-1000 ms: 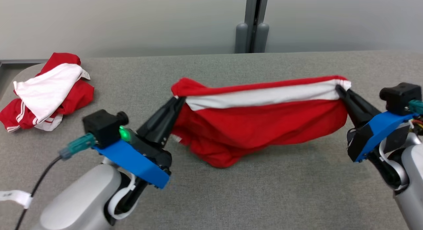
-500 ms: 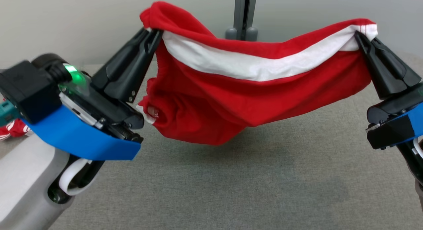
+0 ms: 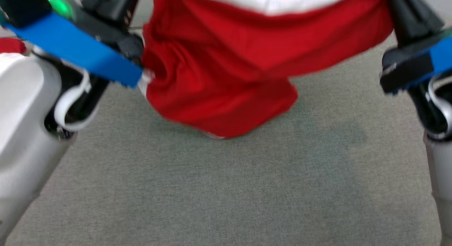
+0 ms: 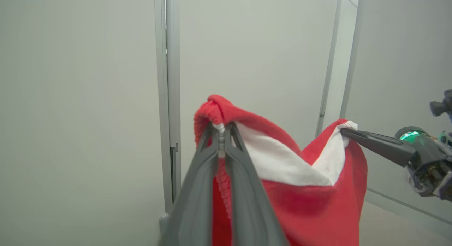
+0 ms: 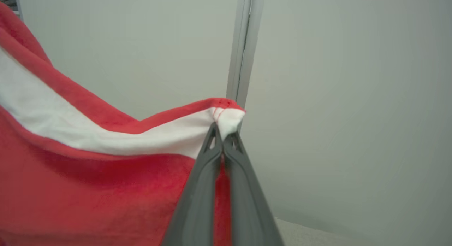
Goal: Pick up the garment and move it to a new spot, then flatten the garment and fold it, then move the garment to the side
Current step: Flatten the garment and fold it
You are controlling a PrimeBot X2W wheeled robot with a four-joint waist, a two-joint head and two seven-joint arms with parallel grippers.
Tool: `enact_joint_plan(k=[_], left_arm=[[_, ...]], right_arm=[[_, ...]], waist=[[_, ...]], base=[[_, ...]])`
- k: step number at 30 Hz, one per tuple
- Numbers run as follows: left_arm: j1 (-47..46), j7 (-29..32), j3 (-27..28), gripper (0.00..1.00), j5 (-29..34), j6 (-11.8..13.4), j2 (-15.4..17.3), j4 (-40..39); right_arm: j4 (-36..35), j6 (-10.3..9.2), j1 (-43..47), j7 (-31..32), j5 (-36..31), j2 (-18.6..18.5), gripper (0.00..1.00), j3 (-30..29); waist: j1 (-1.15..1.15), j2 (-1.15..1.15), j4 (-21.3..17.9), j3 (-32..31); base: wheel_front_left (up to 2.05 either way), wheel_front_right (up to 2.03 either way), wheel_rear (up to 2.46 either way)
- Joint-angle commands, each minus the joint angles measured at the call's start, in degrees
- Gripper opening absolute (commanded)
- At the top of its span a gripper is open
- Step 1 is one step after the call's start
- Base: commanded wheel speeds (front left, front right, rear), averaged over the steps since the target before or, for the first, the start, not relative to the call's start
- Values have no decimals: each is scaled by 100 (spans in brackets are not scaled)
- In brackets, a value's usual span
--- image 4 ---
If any grey partition post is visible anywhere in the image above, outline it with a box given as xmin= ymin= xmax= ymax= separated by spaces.
xmin=154 ymin=0 xmax=181 ymax=215

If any grey cylindrical post foot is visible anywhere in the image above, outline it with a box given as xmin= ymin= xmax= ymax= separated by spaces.
xmin=159 ymin=213 xmax=170 ymax=246

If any pale grey wall corner frame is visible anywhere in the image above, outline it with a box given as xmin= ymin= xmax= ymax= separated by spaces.
xmin=315 ymin=0 xmax=366 ymax=137

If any grey fabric sofa surface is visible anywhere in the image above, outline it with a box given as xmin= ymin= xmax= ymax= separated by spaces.
xmin=358 ymin=200 xmax=452 ymax=246

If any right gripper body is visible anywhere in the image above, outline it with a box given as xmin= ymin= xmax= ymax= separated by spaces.
xmin=395 ymin=127 xmax=452 ymax=203

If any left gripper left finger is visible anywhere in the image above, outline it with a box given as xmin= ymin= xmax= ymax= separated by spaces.
xmin=159 ymin=122 xmax=221 ymax=246

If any red shorts white trim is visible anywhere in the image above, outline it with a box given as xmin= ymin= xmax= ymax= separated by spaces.
xmin=194 ymin=95 xmax=368 ymax=246

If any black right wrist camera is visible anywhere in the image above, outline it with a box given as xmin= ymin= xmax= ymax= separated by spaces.
xmin=429 ymin=90 xmax=452 ymax=123

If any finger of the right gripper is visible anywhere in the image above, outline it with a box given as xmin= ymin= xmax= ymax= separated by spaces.
xmin=340 ymin=128 xmax=417 ymax=168

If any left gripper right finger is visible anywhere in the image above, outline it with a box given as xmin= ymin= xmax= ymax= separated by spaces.
xmin=224 ymin=122 xmax=289 ymax=246

